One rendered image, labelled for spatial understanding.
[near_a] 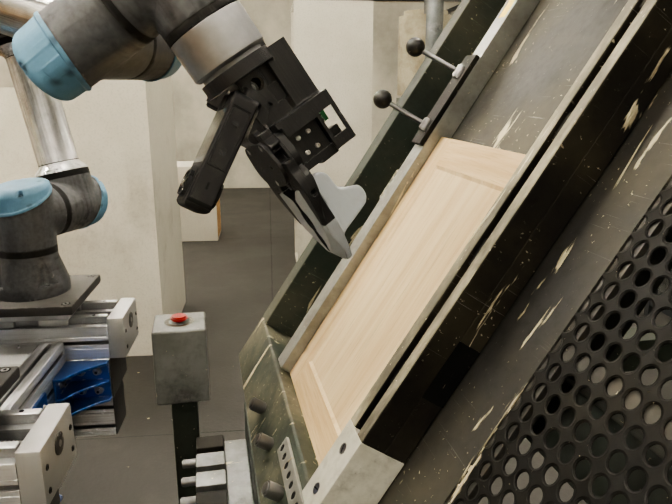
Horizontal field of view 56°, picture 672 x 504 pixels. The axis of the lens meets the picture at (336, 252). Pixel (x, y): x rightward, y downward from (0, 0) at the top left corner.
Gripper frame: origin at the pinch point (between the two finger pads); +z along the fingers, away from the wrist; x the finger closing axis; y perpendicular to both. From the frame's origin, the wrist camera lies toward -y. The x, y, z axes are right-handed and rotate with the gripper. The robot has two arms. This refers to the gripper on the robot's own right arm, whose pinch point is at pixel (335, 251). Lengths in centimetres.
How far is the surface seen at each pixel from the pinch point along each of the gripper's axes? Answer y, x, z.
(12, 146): -21, 483, -82
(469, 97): 54, 46, 7
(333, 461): -11.8, 16.7, 27.0
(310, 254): 18, 81, 21
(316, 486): -15.5, 17.7, 28.6
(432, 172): 38, 45, 14
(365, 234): 23, 56, 18
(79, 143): 7, 289, -43
